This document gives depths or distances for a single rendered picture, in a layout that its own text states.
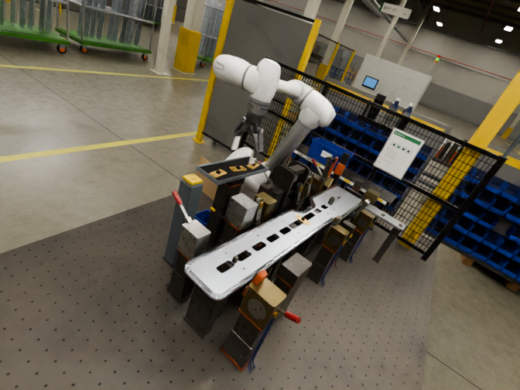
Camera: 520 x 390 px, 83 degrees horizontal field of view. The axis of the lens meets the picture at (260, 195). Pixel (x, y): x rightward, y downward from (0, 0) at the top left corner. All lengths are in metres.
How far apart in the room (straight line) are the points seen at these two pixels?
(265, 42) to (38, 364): 3.60
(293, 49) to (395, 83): 4.81
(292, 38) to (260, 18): 0.50
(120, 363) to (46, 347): 0.23
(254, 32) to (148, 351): 3.59
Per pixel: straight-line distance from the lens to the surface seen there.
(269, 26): 3.98
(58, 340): 1.26
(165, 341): 1.25
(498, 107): 2.32
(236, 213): 1.27
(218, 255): 1.13
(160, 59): 8.23
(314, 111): 1.73
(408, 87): 8.21
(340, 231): 1.50
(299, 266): 1.19
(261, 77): 1.24
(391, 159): 2.36
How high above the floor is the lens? 1.75
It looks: 28 degrees down
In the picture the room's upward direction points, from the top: 20 degrees clockwise
